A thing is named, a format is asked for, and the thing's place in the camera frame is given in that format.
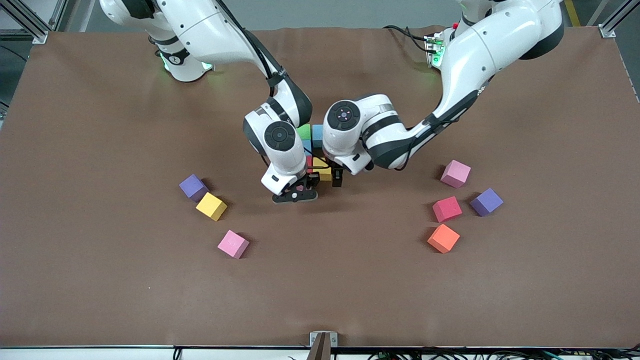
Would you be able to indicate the purple foam cube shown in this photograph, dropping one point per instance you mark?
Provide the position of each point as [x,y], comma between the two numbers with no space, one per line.
[192,187]
[486,201]

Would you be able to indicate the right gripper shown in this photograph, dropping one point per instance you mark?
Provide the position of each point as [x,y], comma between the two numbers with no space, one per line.
[312,181]

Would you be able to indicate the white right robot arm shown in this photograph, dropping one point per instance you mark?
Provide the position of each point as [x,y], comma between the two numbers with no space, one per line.
[220,40]

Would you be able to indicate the brown table cover sheet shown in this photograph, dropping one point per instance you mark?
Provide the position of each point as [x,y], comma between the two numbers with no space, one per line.
[320,290]

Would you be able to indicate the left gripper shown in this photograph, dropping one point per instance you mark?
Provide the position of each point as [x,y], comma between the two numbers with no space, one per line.
[337,177]

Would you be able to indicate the yellow foam cube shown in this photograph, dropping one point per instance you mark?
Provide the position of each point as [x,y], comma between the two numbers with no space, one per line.
[210,205]
[322,174]

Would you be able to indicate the grey metal bracket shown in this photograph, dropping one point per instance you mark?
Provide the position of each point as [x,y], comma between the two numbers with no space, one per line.
[334,340]

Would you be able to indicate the blue foam cube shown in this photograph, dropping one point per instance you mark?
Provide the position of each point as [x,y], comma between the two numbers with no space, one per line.
[317,135]
[307,145]

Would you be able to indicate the red foam cube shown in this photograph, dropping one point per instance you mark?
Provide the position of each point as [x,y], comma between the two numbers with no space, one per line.
[309,162]
[446,208]

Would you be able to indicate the orange foam cube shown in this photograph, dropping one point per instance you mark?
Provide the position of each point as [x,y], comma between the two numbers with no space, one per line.
[443,238]

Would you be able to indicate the white table edge rail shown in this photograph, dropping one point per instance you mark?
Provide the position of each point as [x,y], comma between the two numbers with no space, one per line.
[100,354]

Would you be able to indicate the green foam cube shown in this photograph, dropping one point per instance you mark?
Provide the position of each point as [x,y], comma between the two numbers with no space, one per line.
[304,132]

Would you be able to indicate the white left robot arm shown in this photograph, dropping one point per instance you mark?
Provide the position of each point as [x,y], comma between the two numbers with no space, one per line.
[480,45]

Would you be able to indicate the aluminium frame profile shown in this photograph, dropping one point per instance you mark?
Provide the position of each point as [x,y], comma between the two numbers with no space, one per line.
[607,31]
[40,36]

